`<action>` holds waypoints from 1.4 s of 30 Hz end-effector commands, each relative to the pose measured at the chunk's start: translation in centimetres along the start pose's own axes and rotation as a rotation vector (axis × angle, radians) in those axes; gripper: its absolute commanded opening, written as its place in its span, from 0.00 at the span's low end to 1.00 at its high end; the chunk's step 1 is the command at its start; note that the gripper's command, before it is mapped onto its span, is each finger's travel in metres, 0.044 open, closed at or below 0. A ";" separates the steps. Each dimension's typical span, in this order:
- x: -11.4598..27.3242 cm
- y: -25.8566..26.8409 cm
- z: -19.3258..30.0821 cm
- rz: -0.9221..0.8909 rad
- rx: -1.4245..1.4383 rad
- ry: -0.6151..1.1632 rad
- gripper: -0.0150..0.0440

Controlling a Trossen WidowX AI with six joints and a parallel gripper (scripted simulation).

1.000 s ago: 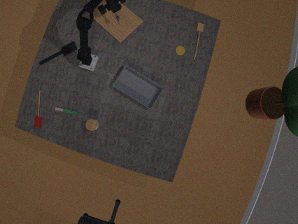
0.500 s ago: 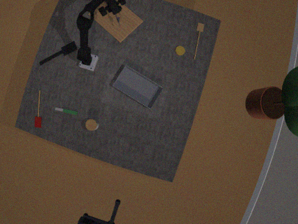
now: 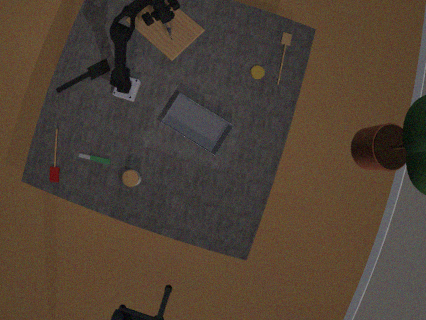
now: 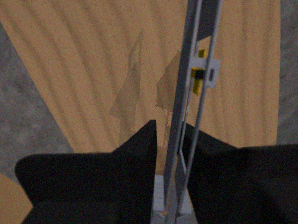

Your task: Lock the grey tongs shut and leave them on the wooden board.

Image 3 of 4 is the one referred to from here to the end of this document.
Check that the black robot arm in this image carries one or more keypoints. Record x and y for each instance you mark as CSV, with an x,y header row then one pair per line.
x,y
121,34

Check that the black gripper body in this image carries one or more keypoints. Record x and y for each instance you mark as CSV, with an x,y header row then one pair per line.
x,y
147,18

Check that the light brown wooden board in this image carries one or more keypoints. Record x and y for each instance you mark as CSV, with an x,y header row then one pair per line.
x,y
184,31

